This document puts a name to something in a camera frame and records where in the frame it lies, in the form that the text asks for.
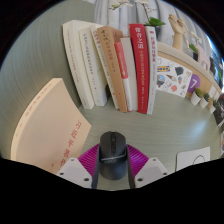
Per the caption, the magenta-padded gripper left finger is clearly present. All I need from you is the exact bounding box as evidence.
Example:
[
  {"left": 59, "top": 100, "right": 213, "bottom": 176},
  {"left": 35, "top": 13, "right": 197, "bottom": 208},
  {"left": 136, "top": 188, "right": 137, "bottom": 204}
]
[{"left": 56, "top": 143, "right": 101, "bottom": 190}]

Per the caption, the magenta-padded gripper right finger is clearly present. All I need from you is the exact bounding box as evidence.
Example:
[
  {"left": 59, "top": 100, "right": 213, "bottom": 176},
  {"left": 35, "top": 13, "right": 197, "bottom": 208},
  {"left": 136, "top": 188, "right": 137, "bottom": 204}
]
[{"left": 125, "top": 144, "right": 170, "bottom": 190}]

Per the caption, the dark grey computer mouse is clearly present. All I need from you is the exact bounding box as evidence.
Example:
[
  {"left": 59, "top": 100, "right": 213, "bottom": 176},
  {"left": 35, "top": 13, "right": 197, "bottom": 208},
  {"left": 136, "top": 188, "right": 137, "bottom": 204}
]
[{"left": 98, "top": 130, "right": 129, "bottom": 181}]

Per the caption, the white printed mouse pad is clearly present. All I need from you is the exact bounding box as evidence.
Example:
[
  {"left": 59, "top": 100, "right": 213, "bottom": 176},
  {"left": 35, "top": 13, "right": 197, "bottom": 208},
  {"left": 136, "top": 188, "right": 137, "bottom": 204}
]
[{"left": 175, "top": 146, "right": 212, "bottom": 173}]

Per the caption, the beige book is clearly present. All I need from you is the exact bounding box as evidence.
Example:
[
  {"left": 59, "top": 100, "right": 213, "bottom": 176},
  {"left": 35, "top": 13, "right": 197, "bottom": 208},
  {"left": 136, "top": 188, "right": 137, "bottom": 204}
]
[{"left": 10, "top": 77, "right": 92, "bottom": 175}]

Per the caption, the small plant in white pot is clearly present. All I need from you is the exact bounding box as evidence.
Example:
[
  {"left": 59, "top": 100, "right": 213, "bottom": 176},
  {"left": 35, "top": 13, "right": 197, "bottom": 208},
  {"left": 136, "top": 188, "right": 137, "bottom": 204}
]
[
  {"left": 208, "top": 96, "right": 218, "bottom": 114},
  {"left": 199, "top": 92, "right": 211, "bottom": 109},
  {"left": 190, "top": 87, "right": 203, "bottom": 107}
]

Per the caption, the white sticker card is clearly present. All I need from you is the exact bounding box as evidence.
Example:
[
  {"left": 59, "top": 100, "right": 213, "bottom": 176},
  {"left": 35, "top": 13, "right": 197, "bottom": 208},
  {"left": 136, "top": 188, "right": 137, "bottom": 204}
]
[{"left": 155, "top": 56, "right": 193, "bottom": 99}]

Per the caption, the purple round number sign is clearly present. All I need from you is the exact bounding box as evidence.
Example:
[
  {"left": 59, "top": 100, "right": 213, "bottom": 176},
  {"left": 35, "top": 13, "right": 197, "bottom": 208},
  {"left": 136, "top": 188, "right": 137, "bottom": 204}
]
[{"left": 186, "top": 73, "right": 202, "bottom": 94}]

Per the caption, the thick white book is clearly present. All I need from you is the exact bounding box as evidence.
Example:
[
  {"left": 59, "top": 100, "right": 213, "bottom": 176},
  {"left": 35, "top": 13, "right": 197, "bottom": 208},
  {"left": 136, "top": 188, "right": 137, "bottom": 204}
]
[{"left": 62, "top": 19, "right": 95, "bottom": 111}]

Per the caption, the white book with red title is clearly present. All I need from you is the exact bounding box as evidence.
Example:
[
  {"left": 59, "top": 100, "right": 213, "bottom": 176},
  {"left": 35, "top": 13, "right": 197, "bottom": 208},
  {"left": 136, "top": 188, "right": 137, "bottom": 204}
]
[{"left": 89, "top": 28, "right": 119, "bottom": 109}]

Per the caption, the thin red and white book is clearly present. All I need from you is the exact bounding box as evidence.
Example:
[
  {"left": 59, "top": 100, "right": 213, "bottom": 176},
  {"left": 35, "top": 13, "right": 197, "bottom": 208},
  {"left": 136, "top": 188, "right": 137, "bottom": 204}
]
[{"left": 113, "top": 41, "right": 134, "bottom": 113}]

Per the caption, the brown book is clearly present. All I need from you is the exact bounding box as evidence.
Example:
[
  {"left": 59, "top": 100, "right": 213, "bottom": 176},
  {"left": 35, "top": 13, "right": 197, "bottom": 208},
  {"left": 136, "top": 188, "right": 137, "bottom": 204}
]
[{"left": 96, "top": 25, "right": 129, "bottom": 114}]

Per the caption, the grey felt partition panel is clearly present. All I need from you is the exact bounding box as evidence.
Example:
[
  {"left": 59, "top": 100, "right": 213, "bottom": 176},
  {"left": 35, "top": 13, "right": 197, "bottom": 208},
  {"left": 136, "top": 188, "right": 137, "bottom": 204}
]
[{"left": 0, "top": 1, "right": 111, "bottom": 158}]

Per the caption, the light wooden ledge shelf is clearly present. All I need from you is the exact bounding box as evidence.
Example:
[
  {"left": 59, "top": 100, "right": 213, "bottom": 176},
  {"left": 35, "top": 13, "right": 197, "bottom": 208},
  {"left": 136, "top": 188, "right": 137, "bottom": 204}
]
[{"left": 156, "top": 41, "right": 223, "bottom": 101}]

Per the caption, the black horse figure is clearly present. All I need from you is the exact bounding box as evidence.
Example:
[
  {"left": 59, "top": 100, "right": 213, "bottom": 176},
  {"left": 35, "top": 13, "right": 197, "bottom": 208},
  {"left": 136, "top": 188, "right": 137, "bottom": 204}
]
[{"left": 209, "top": 57, "right": 219, "bottom": 77}]

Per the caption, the pink horse figure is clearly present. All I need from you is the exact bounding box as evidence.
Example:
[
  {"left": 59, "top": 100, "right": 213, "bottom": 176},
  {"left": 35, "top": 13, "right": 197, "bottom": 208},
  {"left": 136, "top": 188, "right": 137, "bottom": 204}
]
[{"left": 195, "top": 44, "right": 212, "bottom": 72}]

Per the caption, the wooden hand model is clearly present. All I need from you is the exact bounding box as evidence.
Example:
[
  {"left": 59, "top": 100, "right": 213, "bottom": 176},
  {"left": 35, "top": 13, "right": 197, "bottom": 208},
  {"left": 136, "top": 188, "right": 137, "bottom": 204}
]
[{"left": 168, "top": 13, "right": 188, "bottom": 52}]

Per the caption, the white orchid in black pot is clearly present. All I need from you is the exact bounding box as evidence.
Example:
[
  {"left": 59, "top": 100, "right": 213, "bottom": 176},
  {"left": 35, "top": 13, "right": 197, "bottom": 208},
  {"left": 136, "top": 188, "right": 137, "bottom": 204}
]
[{"left": 109, "top": 0, "right": 167, "bottom": 38}]

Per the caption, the grey curtain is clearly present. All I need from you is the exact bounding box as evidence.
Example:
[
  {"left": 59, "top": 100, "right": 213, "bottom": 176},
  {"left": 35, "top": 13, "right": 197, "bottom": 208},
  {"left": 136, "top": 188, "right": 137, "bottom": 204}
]
[{"left": 93, "top": 0, "right": 214, "bottom": 58}]

